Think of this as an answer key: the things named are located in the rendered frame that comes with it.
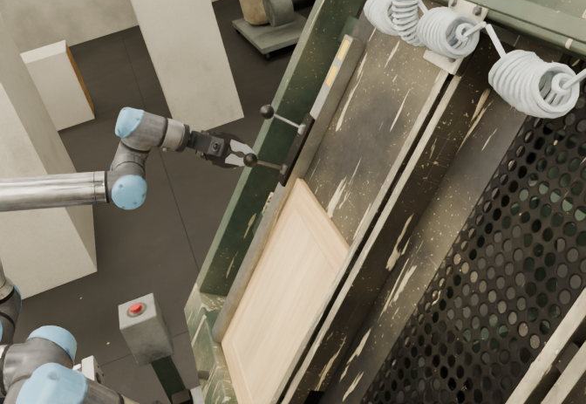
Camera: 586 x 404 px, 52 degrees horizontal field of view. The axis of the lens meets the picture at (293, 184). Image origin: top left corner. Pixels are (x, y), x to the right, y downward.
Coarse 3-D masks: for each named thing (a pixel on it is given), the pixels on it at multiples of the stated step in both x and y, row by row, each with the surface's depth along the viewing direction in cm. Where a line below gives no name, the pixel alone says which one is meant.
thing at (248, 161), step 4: (244, 156) 153; (248, 156) 153; (252, 156) 153; (256, 156) 154; (244, 160) 153; (248, 160) 152; (252, 160) 153; (256, 160) 153; (244, 164) 154; (248, 164) 153; (252, 164) 153; (260, 164) 156; (264, 164) 156; (268, 164) 156; (272, 164) 157; (284, 164) 158; (276, 168) 158; (280, 168) 158; (284, 168) 158; (280, 172) 159; (284, 172) 158
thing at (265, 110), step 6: (264, 108) 154; (270, 108) 154; (264, 114) 154; (270, 114) 155; (276, 114) 156; (282, 120) 155; (288, 120) 155; (294, 126) 155; (300, 126) 155; (300, 132) 155
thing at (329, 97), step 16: (352, 48) 147; (336, 64) 150; (352, 64) 148; (336, 80) 149; (320, 96) 153; (336, 96) 151; (320, 112) 152; (320, 128) 154; (304, 144) 155; (304, 160) 157; (288, 192) 160; (272, 208) 163; (272, 224) 163; (256, 240) 167; (256, 256) 166; (240, 272) 172; (240, 288) 170; (224, 304) 176; (224, 320) 174
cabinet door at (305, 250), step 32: (288, 224) 157; (320, 224) 142; (288, 256) 153; (320, 256) 139; (256, 288) 164; (288, 288) 149; (320, 288) 135; (256, 320) 160; (288, 320) 145; (224, 352) 173; (256, 352) 155; (288, 352) 141; (256, 384) 151
